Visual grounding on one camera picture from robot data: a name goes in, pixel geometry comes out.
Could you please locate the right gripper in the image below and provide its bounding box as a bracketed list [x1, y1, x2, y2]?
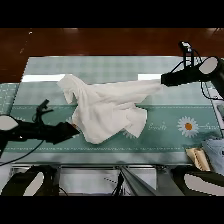
[160, 66, 203, 88]

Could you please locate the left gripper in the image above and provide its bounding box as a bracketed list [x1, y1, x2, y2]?
[45, 121, 81, 145]

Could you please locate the white shirt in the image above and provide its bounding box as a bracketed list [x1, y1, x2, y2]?
[56, 73, 166, 145]

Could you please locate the beige garment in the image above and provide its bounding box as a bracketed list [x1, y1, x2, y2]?
[185, 147, 212, 172]

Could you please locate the light blue garment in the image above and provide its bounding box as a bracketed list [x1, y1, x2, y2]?
[201, 137, 224, 176]

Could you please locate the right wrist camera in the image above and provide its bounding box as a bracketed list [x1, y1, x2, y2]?
[177, 40, 197, 73]

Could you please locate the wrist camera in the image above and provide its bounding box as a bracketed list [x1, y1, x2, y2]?
[177, 40, 197, 73]
[32, 98, 54, 124]

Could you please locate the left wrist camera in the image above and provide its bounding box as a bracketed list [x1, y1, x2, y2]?
[32, 98, 54, 124]

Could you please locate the black cable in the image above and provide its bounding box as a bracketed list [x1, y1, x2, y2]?
[0, 139, 46, 167]
[199, 81, 224, 102]
[111, 172, 126, 197]

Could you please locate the silver frame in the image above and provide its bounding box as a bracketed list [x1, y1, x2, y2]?
[0, 162, 224, 197]

